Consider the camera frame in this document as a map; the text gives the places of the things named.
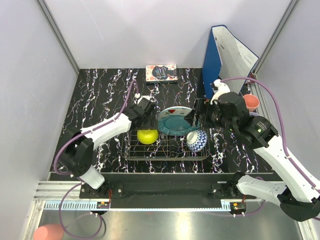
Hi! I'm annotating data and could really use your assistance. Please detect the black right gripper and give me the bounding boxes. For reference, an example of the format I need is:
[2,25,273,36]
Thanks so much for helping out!
[183,97,237,133]

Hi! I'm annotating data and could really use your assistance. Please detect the yellow-green bowl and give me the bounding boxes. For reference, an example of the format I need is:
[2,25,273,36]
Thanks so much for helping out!
[137,129,159,145]

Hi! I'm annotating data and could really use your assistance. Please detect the blue white patterned bowl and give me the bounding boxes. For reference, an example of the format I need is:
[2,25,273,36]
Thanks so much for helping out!
[186,129,208,153]

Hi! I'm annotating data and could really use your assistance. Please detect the pink plastic cup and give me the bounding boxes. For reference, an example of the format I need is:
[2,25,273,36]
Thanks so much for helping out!
[243,94,260,112]

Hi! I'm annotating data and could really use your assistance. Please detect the lavender plastic cup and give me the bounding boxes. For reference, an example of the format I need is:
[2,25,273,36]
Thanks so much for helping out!
[249,112,260,117]

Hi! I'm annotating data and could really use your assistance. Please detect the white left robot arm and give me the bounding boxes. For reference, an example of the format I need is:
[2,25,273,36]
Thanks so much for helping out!
[54,96,156,198]

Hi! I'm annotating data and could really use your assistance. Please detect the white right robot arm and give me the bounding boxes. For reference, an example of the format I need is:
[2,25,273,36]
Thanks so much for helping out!
[184,92,320,222]

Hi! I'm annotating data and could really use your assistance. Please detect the white plate with red pattern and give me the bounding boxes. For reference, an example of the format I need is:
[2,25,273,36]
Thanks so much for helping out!
[157,106,192,120]

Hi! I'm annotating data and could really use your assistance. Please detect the teal scalloped plate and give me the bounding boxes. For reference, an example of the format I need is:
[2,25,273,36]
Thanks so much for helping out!
[157,114,200,136]

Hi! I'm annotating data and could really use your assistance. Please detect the little women book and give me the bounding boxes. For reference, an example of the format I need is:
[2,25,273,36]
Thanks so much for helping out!
[145,64,178,83]

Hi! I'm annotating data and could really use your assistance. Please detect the blue file binder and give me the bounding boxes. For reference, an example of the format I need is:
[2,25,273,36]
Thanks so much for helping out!
[202,25,259,99]

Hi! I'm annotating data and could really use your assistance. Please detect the pink object on floor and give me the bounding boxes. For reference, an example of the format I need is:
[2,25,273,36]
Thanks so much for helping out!
[33,224,64,240]

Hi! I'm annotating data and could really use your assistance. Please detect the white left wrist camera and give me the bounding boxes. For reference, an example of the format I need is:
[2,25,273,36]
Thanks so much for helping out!
[134,93,151,105]

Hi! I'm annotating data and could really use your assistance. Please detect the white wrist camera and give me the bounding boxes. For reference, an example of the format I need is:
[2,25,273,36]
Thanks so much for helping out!
[134,93,151,105]
[210,79,231,105]

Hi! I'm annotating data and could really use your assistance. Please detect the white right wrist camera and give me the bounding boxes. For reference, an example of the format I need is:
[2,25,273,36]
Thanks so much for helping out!
[210,79,231,105]

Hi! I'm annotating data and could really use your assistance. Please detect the wire dish rack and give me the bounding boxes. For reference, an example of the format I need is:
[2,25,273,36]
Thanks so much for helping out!
[123,109,211,161]

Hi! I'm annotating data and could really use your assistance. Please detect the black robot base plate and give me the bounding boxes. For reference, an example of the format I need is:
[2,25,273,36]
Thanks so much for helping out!
[79,172,243,199]

